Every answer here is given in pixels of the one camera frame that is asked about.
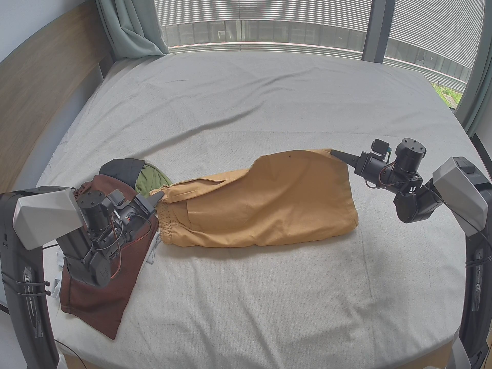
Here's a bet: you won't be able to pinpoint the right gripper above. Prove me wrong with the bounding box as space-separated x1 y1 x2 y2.
355 151 397 190

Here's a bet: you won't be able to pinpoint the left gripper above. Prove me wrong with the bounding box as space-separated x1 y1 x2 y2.
115 194 158 241

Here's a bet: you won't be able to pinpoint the tan shorts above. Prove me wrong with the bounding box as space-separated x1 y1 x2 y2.
156 148 360 248

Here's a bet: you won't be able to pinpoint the bed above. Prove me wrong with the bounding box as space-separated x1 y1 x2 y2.
0 0 492 369

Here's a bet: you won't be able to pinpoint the white garment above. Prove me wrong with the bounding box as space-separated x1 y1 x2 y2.
53 232 164 301

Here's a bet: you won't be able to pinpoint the green garment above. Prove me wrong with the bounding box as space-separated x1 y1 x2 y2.
135 162 173 199

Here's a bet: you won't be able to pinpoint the black garment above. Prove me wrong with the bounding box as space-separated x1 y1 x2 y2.
100 158 147 191

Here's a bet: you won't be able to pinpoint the brown garment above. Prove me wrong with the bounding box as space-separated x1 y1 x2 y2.
58 173 160 340

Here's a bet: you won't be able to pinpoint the grey-green curtain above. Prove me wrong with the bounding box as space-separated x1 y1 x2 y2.
91 0 170 61
455 0 492 139

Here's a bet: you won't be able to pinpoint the window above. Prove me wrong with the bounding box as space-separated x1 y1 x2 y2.
148 0 484 108

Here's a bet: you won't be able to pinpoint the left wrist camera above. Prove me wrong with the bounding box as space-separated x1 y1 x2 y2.
107 190 131 210

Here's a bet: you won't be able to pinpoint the black cable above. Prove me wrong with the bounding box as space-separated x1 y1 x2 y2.
57 339 91 369

